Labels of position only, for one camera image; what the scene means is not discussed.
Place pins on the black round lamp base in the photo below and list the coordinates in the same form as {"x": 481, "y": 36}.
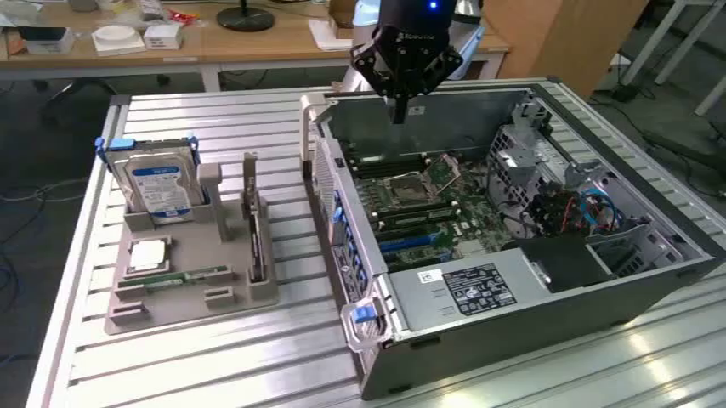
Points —
{"x": 244, "y": 19}

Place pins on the perforated metal disk bay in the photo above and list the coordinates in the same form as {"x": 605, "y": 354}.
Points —
{"x": 519, "y": 149}

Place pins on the grey plastic parts rack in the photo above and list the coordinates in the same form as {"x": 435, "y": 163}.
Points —
{"x": 192, "y": 255}

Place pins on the small white cardboard box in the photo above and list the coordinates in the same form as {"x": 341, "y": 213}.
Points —
{"x": 163, "y": 37}

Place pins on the metal disk bay with bracket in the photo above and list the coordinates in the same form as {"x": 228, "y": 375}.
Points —
{"x": 630, "y": 251}

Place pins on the black office chair base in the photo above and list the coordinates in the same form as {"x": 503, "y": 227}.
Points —
{"x": 63, "y": 95}

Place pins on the black graphics card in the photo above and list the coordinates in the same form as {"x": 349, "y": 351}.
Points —
{"x": 256, "y": 238}

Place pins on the hard disk in blue caddy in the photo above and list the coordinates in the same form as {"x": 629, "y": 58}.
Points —
{"x": 156, "y": 187}

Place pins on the red packet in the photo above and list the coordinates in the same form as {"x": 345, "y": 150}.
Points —
{"x": 184, "y": 18}

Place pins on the white round part on box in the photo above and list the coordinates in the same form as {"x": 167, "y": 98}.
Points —
{"x": 118, "y": 39}

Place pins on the brown cardboard box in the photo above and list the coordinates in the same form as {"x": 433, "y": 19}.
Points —
{"x": 341, "y": 15}

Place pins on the black power adapter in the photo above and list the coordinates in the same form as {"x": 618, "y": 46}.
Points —
{"x": 625, "y": 93}

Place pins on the open grey PC case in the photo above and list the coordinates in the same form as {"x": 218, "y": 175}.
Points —
{"x": 510, "y": 340}

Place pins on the stack of white papers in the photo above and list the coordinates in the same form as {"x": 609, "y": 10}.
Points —
{"x": 329, "y": 36}

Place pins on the green motherboard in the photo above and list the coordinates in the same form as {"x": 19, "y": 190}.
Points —
{"x": 482, "y": 221}

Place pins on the white box with black lid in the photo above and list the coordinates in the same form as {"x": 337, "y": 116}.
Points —
{"x": 46, "y": 40}

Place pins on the silver CPU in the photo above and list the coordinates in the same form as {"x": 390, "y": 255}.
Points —
{"x": 147, "y": 257}

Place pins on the black RAM slot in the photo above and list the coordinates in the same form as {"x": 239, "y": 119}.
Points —
{"x": 389, "y": 160}
{"x": 394, "y": 171}

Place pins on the grey cup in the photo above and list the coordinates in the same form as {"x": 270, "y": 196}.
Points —
{"x": 83, "y": 5}

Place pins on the installed black RAM stick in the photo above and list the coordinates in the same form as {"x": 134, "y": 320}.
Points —
{"x": 417, "y": 214}

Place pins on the green RAM stick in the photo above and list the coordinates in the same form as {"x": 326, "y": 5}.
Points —
{"x": 182, "y": 278}

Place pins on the CPU socket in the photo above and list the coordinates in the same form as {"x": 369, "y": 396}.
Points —
{"x": 410, "y": 191}

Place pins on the wooden cabinet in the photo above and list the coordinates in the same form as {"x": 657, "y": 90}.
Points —
{"x": 590, "y": 42}

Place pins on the blue expansion slot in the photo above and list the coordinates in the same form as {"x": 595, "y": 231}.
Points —
{"x": 409, "y": 242}

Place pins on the wooden desk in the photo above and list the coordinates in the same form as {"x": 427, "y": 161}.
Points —
{"x": 86, "y": 61}

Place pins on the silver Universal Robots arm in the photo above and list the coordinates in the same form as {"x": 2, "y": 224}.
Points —
{"x": 361, "y": 64}

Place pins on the grey power supply unit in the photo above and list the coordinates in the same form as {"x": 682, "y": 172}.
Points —
{"x": 419, "y": 297}

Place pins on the white metal table frame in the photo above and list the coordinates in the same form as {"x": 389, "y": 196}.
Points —
{"x": 653, "y": 40}

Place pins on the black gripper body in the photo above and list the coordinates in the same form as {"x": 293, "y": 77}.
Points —
{"x": 411, "y": 55}

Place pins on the open metal socket cover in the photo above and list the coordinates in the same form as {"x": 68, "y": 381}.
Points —
{"x": 445, "y": 172}

